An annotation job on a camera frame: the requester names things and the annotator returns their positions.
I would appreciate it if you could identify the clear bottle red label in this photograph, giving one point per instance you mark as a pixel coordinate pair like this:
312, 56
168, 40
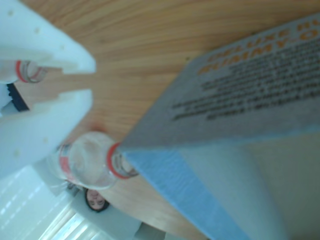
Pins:
87, 160
30, 72

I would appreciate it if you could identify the grey cardboard box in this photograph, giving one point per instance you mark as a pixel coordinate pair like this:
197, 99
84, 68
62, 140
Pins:
225, 100

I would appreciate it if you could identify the person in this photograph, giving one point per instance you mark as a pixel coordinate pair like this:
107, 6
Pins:
96, 200

